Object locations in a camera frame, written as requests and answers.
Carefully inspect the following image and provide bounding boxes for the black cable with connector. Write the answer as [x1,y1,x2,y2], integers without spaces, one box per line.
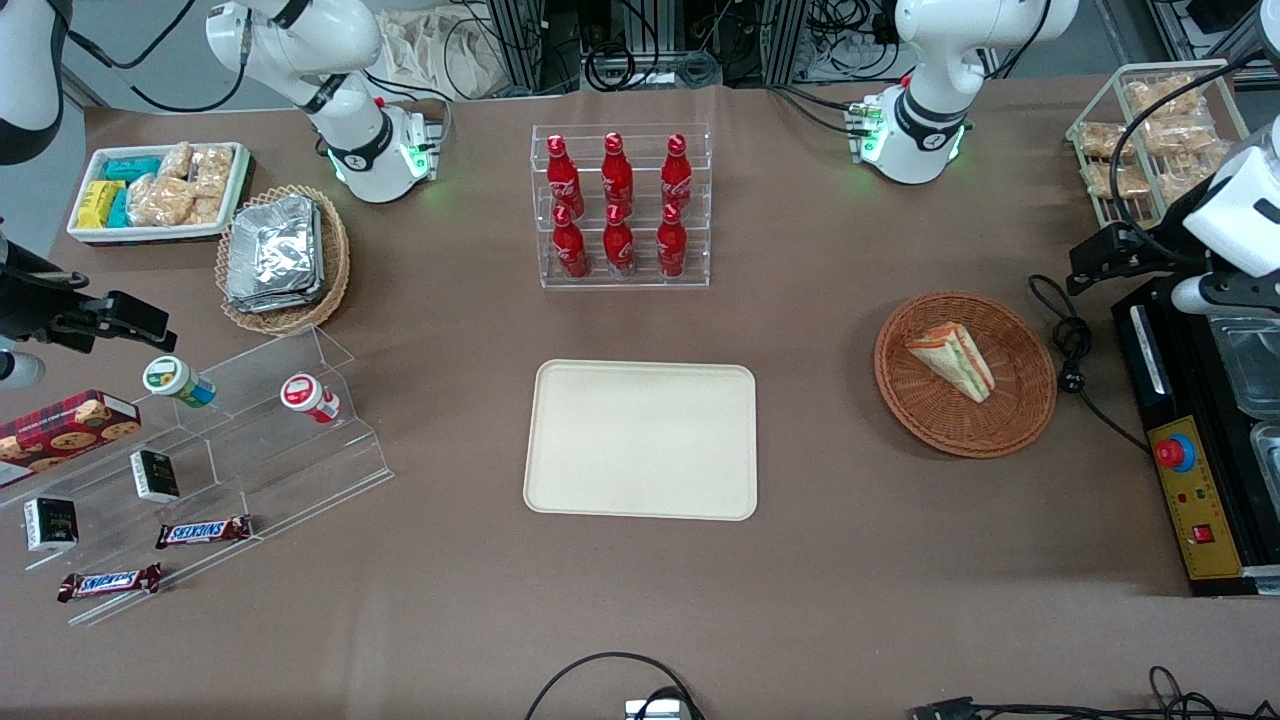
[910,665,1280,720]

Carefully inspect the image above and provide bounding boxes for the red cola bottle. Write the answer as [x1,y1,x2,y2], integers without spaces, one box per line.
[602,204,637,278]
[656,203,689,279]
[552,205,591,280]
[545,134,586,219]
[601,132,635,216]
[660,133,694,213]

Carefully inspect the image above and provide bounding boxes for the black machine with yellow panel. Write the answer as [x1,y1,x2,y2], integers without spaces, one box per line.
[1110,275,1280,598]

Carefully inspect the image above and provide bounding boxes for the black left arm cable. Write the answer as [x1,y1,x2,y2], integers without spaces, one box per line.
[1108,50,1280,266]

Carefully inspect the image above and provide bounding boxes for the black looped cable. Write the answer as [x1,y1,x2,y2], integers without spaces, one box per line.
[523,652,706,720]

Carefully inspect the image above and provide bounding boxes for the small dark tea box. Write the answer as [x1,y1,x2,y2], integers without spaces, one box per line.
[23,497,79,553]
[130,449,182,504]

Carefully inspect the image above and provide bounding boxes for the clear plastic container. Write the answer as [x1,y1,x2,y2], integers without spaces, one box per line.
[1205,310,1280,421]
[1250,420,1280,501]

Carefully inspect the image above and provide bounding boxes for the white rectangular snack tray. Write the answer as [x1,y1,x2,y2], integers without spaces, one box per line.
[66,142,253,246]

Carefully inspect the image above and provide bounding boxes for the triangular sandwich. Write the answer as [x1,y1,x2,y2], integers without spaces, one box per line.
[905,322,996,404]

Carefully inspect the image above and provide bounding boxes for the yellow snack packet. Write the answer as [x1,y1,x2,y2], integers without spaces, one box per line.
[77,180,126,229]

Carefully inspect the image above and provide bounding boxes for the cream plastic tray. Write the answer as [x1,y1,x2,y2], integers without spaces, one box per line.
[523,359,759,522]

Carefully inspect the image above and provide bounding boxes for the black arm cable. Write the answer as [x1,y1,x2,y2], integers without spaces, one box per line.
[1108,50,1280,266]
[60,0,251,114]

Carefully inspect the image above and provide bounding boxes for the clear bag of pastries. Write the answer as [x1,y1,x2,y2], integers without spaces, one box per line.
[1085,162,1151,201]
[1125,78,1201,121]
[1140,115,1226,156]
[1078,120,1136,161]
[1155,150,1231,206]

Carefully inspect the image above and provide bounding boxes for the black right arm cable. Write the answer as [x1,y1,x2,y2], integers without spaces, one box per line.
[60,0,251,114]

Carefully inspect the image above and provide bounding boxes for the Snickers chocolate bar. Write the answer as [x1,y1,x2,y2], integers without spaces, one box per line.
[155,515,253,550]
[57,563,163,603]

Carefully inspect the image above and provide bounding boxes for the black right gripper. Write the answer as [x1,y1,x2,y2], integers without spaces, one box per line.
[0,232,178,354]

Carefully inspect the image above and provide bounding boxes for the red tartan cookie box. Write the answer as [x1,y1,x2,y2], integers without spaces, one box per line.
[0,389,142,491]

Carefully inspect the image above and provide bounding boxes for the beige cloth bag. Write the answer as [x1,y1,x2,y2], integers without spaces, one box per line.
[380,10,501,101]

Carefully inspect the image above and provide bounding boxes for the aluminium frame post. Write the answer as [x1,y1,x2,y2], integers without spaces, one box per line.
[485,0,581,96]
[765,0,811,86]

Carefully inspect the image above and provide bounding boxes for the brown round wicker basket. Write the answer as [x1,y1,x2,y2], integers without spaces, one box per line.
[873,290,1059,460]

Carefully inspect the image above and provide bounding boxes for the light tan wicker basket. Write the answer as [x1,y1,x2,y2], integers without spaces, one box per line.
[215,184,351,336]

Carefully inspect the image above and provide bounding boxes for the red lidded cup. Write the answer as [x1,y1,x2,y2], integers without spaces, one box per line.
[280,373,341,424]

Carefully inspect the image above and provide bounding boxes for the coiled black cable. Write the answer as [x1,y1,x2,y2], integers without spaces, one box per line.
[585,40,663,93]

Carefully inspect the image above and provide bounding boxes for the black power cable with plug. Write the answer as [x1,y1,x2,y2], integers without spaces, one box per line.
[1028,273,1151,453]

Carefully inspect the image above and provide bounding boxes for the stacked foil containers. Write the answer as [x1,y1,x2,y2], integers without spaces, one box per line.
[225,195,326,314]

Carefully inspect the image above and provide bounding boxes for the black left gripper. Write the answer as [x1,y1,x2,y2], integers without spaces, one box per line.
[1066,224,1213,294]

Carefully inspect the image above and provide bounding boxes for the clear acrylic stepped shelf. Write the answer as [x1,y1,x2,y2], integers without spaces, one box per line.
[0,323,395,628]

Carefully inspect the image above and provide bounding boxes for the clear acrylic bottle rack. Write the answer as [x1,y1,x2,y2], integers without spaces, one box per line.
[530,123,713,291]

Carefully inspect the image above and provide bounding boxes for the green lidded cup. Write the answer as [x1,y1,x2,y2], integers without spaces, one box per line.
[142,355,217,409]

